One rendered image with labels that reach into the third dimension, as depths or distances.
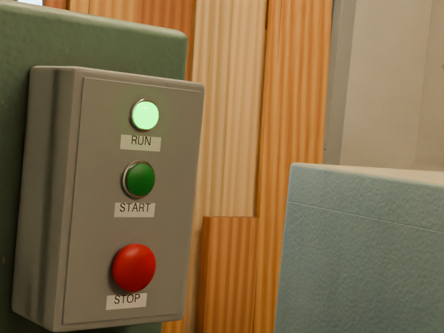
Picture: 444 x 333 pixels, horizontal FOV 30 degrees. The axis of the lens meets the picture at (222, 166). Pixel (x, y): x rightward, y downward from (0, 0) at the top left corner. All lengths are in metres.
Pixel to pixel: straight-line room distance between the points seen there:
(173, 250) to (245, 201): 1.71
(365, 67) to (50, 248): 2.24
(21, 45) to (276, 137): 1.76
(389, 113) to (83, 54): 2.27
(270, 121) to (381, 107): 0.60
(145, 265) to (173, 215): 0.04
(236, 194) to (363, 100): 0.65
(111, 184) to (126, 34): 0.12
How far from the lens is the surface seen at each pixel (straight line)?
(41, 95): 0.53
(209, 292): 2.10
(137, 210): 0.52
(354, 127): 2.67
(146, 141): 0.52
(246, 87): 2.25
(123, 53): 0.58
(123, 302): 0.53
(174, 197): 0.54
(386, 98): 2.77
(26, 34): 0.55
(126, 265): 0.51
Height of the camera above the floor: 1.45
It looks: 3 degrees down
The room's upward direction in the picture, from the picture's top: 5 degrees clockwise
